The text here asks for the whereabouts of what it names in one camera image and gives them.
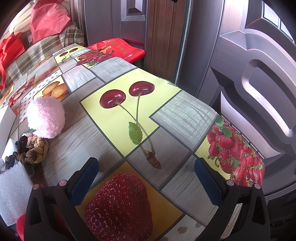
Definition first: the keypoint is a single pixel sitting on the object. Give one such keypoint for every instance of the red tote bag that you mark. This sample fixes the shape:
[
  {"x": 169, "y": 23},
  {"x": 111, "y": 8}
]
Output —
[{"x": 11, "y": 48}]

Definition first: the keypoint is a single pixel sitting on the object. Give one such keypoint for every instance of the white cardboard tray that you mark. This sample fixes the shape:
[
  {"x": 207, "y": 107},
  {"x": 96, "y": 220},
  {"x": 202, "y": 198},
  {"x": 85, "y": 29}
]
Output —
[{"x": 7, "y": 144}]

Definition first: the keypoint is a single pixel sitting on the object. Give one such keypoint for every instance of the red plush cushion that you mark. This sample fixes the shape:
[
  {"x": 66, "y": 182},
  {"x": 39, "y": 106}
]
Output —
[{"x": 20, "y": 226}]

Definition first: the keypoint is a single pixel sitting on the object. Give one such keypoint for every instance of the white foam block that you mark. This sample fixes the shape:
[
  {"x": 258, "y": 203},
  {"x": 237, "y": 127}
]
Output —
[{"x": 16, "y": 187}]

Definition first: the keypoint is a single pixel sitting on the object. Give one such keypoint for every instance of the fruit pattern tablecloth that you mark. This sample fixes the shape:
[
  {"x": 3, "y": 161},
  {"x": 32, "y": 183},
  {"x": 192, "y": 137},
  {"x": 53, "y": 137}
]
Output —
[{"x": 134, "y": 122}]

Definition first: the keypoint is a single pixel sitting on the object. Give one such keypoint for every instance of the pink fluffy plush ball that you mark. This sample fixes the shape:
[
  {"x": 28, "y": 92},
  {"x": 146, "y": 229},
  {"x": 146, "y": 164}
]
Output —
[{"x": 46, "y": 116}]

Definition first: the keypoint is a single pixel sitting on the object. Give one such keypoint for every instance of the red flat plastic bag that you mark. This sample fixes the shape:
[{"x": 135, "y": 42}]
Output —
[{"x": 117, "y": 47}]

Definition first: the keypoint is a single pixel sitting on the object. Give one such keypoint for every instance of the cream foam stack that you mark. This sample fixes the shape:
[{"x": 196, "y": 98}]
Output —
[{"x": 21, "y": 22}]

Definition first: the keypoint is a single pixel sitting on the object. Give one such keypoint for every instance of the brown metal door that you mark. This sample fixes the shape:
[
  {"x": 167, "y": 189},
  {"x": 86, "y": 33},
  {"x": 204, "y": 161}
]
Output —
[{"x": 229, "y": 55}]

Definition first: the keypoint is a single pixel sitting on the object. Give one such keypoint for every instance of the plaid cloth covered bench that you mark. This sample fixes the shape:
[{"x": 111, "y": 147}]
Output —
[{"x": 41, "y": 50}]

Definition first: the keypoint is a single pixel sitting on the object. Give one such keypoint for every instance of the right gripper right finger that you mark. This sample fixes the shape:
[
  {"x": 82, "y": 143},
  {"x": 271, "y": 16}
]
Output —
[{"x": 253, "y": 219}]

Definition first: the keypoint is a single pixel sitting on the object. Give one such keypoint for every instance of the brown braided rope toy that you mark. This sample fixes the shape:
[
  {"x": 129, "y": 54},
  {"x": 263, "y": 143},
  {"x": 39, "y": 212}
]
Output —
[{"x": 31, "y": 149}]

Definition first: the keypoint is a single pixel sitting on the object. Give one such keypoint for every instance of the red paper bag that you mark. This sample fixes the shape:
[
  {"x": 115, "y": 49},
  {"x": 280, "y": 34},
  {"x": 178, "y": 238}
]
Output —
[{"x": 48, "y": 18}]

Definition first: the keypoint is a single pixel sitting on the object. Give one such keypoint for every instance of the dark braided rope toy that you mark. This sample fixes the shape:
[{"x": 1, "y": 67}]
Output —
[{"x": 9, "y": 162}]

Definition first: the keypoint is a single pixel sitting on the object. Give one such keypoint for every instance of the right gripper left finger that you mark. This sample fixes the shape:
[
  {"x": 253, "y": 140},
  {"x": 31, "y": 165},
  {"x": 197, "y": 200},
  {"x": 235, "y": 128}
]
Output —
[{"x": 51, "y": 213}]

